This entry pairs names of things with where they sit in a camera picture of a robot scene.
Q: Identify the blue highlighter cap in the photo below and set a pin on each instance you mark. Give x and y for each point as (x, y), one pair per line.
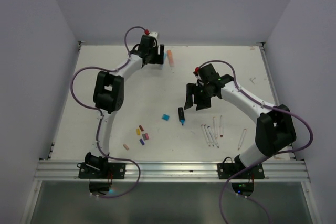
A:
(165, 117)

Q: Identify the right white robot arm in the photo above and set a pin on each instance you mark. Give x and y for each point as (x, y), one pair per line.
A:
(274, 125)

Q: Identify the orange highlighter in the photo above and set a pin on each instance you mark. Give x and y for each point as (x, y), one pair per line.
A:
(170, 58)

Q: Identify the pink pen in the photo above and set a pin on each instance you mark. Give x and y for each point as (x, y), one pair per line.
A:
(205, 135)

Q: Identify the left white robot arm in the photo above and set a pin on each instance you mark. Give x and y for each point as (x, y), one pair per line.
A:
(108, 96)

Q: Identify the yellow capped pen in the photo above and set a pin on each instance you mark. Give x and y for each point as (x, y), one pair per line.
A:
(215, 127)

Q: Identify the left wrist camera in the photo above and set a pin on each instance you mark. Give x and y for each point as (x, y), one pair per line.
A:
(154, 34)

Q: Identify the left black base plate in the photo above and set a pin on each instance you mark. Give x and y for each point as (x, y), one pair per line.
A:
(112, 171)

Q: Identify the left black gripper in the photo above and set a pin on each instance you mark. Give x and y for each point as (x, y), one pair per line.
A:
(158, 59)

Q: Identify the peach capped pen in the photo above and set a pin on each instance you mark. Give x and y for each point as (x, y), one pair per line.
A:
(242, 139)

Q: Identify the brown capped pen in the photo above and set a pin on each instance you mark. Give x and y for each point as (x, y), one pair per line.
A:
(221, 126)

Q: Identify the blue pen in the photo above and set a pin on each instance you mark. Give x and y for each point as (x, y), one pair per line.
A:
(213, 137)

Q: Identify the aluminium mounting rail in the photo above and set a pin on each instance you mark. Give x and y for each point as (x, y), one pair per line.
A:
(180, 171)

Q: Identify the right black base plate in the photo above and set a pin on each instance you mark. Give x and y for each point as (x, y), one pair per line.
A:
(227, 170)

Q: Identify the grey pen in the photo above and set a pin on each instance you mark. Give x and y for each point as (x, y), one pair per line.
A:
(208, 136)

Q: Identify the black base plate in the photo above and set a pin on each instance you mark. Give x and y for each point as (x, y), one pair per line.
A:
(112, 171)
(227, 170)

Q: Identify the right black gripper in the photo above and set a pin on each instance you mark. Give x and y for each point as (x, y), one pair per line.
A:
(192, 88)

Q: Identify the black blue highlighter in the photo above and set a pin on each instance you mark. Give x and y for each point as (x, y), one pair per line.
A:
(181, 115)

